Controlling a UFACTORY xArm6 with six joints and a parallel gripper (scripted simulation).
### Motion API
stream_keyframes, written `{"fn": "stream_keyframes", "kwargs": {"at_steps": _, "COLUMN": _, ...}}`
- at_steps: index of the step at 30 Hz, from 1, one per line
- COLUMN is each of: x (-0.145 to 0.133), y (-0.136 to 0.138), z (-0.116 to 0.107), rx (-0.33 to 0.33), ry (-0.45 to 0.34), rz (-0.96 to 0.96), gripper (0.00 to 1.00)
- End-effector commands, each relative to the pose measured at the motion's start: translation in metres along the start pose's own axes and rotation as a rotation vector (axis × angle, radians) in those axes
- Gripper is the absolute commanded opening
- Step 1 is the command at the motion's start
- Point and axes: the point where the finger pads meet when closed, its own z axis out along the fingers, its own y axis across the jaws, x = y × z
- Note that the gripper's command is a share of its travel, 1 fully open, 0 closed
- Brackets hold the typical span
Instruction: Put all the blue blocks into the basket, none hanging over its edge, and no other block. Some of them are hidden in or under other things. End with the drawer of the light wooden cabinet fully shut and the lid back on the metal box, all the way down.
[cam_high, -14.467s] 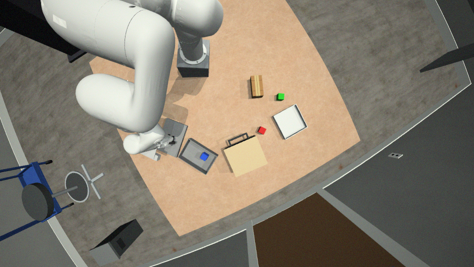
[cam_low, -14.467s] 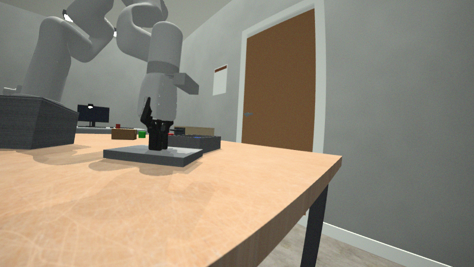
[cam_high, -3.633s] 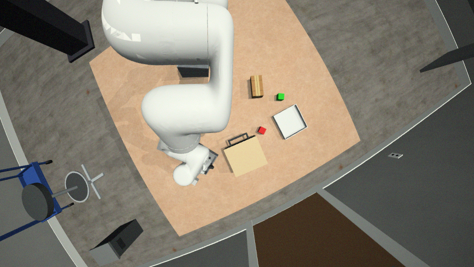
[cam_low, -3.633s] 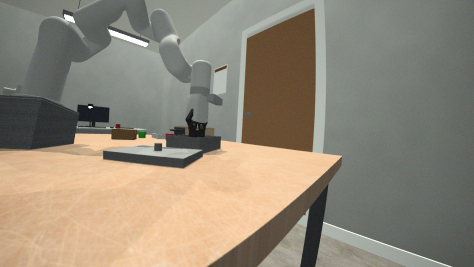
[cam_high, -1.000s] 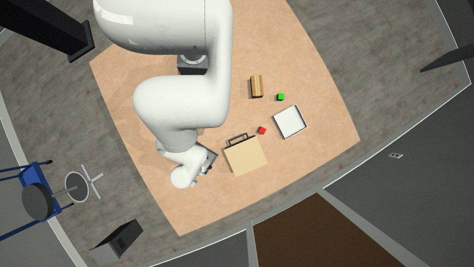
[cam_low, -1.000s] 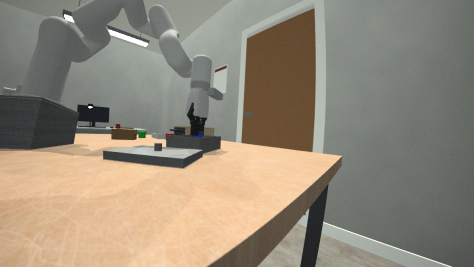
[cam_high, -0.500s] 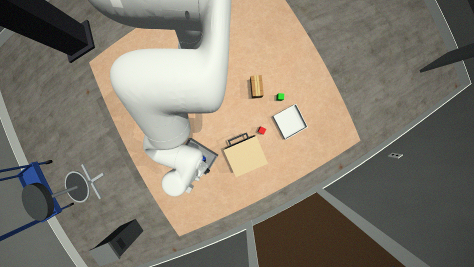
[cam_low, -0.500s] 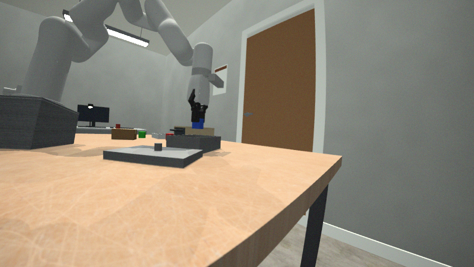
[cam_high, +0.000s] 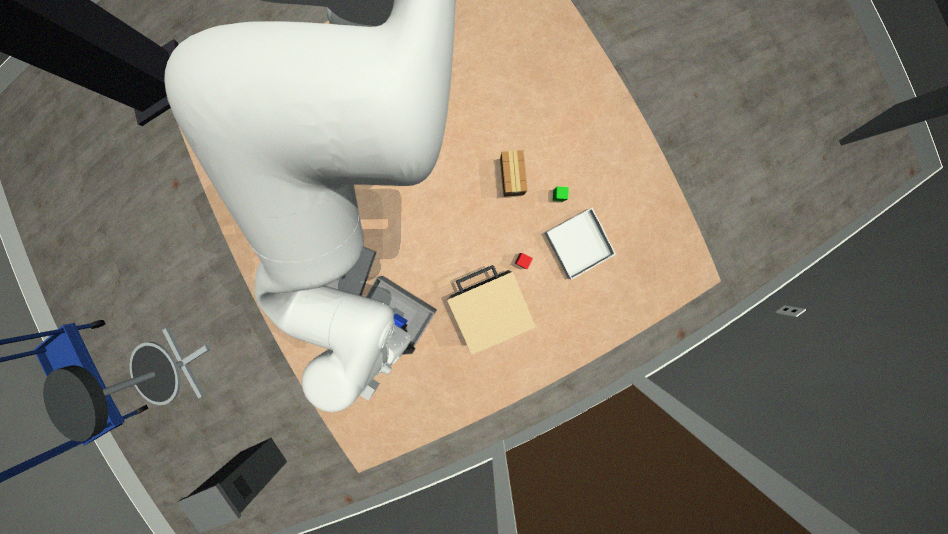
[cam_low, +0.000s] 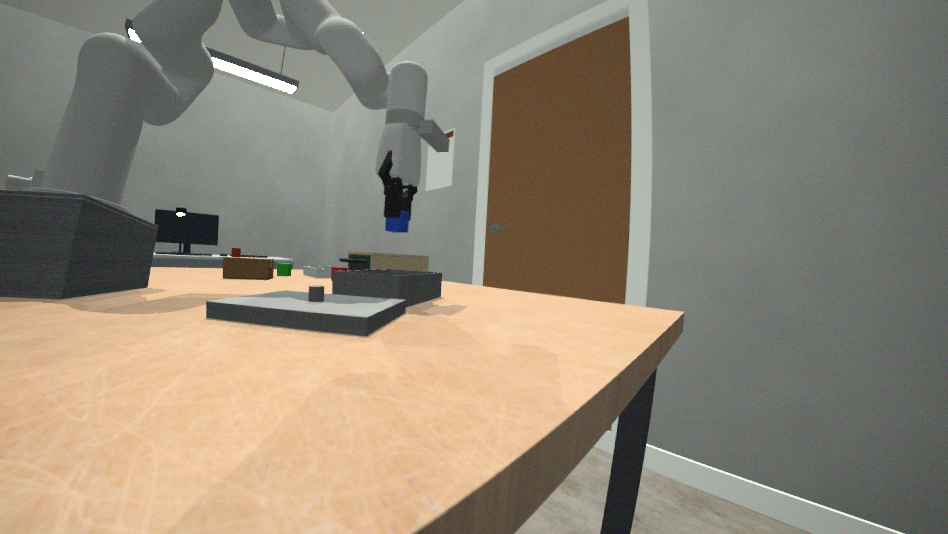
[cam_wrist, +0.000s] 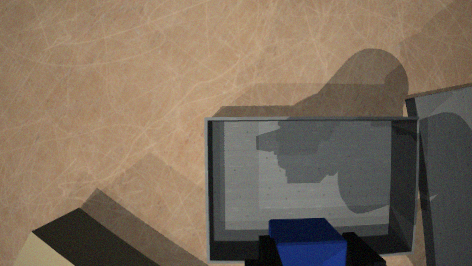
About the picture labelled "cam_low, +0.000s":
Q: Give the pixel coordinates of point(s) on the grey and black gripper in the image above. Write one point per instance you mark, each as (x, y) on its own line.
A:
(399, 150)

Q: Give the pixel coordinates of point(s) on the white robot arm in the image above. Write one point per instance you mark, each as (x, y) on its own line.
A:
(96, 142)

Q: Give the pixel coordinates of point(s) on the brown cardboard box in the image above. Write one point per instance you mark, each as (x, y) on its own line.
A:
(248, 268)

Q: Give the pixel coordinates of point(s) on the blue block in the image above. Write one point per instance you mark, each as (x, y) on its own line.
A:
(398, 224)

